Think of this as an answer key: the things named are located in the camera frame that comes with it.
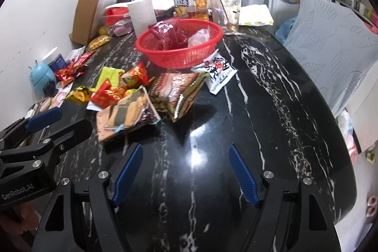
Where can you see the red packet gold lettering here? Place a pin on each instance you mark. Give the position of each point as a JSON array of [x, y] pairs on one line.
[[107, 95]]

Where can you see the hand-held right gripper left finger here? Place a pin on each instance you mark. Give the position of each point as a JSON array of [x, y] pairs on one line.
[[127, 175]]

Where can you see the white plastic bag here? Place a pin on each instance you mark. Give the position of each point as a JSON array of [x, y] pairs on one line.
[[348, 134]]

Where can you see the clear drinking glass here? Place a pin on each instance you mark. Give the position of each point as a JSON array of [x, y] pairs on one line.
[[226, 13]]

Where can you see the red gold cartoon snack packet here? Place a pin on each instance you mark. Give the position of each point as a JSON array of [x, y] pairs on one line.
[[136, 75]]

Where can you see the yellow white bag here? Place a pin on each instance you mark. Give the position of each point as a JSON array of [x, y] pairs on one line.
[[255, 15]]

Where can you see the dark red packet in basket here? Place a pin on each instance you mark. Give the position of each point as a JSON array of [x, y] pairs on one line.
[[164, 32]]

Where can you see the cardboard box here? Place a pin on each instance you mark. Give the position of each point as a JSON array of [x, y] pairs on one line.
[[94, 13]]

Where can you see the yellow black snack packet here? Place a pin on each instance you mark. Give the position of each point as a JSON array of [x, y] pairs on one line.
[[79, 94]]

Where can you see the clear plastic packet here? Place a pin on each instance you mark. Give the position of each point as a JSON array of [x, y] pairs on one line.
[[200, 37]]

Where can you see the blue cloth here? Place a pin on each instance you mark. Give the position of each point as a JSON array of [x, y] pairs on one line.
[[285, 29]]

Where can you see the blue round gadget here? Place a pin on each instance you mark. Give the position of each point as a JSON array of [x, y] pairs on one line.
[[41, 79]]

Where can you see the white paper sheet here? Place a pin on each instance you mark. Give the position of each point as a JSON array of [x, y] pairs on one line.
[[92, 106]]

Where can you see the white pink snack packet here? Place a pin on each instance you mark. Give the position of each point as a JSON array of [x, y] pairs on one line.
[[59, 98]]

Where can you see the brown snack bag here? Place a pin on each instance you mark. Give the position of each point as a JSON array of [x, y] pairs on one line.
[[177, 92]]

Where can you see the red gold candy packet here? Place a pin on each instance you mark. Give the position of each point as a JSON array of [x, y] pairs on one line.
[[66, 75]]

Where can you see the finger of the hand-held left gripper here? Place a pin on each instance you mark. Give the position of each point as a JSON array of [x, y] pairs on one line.
[[44, 119], [73, 131]]

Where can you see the white jar blue label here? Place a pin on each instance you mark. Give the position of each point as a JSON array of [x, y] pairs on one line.
[[56, 58]]

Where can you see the yellow-green packet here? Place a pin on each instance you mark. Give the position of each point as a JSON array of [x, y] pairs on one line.
[[108, 77]]

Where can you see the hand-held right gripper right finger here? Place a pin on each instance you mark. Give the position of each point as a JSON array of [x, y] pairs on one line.
[[243, 178]]

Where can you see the red plastic basket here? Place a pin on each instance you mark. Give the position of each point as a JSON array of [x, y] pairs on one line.
[[177, 55]]

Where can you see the white snack packet red print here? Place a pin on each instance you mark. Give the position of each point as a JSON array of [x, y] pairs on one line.
[[217, 73]]

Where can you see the sandwich cracker snack packet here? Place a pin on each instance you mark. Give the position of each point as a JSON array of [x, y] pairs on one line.
[[127, 116]]

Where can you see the person's left hand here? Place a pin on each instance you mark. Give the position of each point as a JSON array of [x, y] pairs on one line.
[[25, 216]]

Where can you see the red plastic container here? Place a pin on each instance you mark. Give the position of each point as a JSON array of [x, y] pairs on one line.
[[116, 14]]

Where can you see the red stick snack packet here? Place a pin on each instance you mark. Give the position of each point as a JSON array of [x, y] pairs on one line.
[[81, 59]]

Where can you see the chair with pale blue cover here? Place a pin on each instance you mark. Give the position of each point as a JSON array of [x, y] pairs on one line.
[[330, 48]]

